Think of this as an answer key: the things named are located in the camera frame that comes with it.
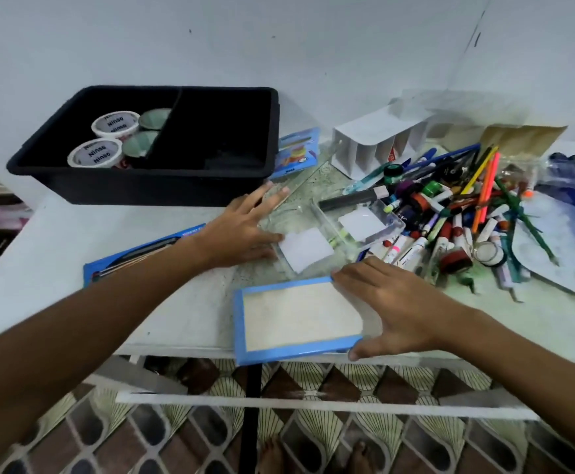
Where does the pile of pens and markers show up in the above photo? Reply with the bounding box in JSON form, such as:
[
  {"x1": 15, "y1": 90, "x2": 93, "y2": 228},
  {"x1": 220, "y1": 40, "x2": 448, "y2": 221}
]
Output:
[{"x1": 342, "y1": 143, "x2": 561, "y2": 303}]

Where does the brown cardboard sheet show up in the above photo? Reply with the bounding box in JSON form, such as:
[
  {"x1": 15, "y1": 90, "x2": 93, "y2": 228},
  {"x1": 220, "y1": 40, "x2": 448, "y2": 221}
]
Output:
[{"x1": 443, "y1": 124, "x2": 568, "y2": 159}]

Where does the blue crayon packet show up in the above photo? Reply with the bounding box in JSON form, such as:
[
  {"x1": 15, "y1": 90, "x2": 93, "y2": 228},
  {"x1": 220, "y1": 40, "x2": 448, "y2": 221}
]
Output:
[{"x1": 270, "y1": 127, "x2": 322, "y2": 180}]

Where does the black table leg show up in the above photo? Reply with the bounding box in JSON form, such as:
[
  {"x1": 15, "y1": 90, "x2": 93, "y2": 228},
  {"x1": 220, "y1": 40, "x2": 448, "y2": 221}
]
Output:
[{"x1": 240, "y1": 364, "x2": 264, "y2": 474}]

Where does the person's left hand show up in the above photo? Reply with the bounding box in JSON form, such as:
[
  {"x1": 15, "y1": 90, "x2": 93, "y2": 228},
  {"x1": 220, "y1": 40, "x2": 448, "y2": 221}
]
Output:
[{"x1": 194, "y1": 181, "x2": 290, "y2": 270}]

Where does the white table frame bar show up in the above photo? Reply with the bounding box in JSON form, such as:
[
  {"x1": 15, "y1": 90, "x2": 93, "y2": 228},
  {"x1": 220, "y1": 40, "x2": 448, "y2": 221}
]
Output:
[{"x1": 115, "y1": 390, "x2": 541, "y2": 421}]

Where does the white lidded paint jar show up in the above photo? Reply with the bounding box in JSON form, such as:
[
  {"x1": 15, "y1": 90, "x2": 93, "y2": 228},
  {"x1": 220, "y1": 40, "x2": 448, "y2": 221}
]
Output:
[
  {"x1": 91, "y1": 111, "x2": 141, "y2": 140},
  {"x1": 67, "y1": 138, "x2": 123, "y2": 169}
]

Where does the blue flat stationery packet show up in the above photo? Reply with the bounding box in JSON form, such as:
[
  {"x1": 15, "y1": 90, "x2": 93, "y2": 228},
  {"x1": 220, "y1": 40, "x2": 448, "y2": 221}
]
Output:
[{"x1": 83, "y1": 223, "x2": 207, "y2": 288}]

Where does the person's left forearm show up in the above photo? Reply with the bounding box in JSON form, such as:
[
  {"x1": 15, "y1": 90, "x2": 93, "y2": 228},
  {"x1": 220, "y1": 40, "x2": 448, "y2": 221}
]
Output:
[{"x1": 0, "y1": 233, "x2": 210, "y2": 474}]

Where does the blue framed box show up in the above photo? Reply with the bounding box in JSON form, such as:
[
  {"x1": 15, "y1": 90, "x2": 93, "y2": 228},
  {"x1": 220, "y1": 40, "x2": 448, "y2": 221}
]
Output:
[{"x1": 233, "y1": 276, "x2": 368, "y2": 367}]

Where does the green lidded jar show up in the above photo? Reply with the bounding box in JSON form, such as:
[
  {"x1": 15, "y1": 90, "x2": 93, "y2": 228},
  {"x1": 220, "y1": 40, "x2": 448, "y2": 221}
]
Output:
[
  {"x1": 138, "y1": 108, "x2": 172, "y2": 131},
  {"x1": 122, "y1": 130, "x2": 160, "y2": 160}
]

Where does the person's foot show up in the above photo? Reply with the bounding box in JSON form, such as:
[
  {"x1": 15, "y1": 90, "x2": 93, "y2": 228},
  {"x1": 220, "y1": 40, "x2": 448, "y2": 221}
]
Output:
[
  {"x1": 258, "y1": 436, "x2": 286, "y2": 474},
  {"x1": 344, "y1": 441, "x2": 375, "y2": 474}
]

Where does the black plastic bin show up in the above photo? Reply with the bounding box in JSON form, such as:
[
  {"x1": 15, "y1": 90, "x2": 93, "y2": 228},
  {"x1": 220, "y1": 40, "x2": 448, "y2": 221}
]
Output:
[{"x1": 7, "y1": 85, "x2": 280, "y2": 207}]

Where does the white cardboard divider box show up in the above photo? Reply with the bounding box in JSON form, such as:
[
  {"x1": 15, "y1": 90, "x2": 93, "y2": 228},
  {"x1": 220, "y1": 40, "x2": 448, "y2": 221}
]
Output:
[{"x1": 331, "y1": 106, "x2": 434, "y2": 181}]

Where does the person's right foot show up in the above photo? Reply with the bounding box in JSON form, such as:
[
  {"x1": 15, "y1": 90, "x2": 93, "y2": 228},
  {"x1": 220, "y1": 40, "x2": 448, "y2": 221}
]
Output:
[{"x1": 344, "y1": 441, "x2": 375, "y2": 474}]

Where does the clear plastic container white label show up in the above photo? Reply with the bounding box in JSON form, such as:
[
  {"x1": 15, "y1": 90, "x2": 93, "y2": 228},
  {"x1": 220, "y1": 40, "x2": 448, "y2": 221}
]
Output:
[
  {"x1": 262, "y1": 204, "x2": 353, "y2": 280},
  {"x1": 312, "y1": 197, "x2": 406, "y2": 258}
]

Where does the person's right hand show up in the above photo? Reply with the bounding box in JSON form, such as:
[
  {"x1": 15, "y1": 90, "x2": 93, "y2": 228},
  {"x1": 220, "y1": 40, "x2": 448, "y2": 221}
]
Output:
[{"x1": 332, "y1": 256, "x2": 466, "y2": 362}]

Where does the white paper sheet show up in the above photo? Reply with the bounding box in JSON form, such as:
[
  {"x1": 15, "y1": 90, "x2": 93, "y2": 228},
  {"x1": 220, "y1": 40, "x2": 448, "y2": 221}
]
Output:
[{"x1": 512, "y1": 191, "x2": 575, "y2": 304}]

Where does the person's left foot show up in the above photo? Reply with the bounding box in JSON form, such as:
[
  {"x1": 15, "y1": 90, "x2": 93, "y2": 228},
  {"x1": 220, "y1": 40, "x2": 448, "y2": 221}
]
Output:
[{"x1": 258, "y1": 436, "x2": 286, "y2": 474}]

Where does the person's right forearm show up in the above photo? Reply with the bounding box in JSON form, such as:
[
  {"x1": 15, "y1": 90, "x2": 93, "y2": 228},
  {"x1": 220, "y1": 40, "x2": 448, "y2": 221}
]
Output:
[{"x1": 440, "y1": 300, "x2": 575, "y2": 470}]

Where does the black marker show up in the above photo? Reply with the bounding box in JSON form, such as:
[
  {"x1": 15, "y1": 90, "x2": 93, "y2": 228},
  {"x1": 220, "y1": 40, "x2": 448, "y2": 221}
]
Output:
[{"x1": 318, "y1": 185, "x2": 391, "y2": 213}]

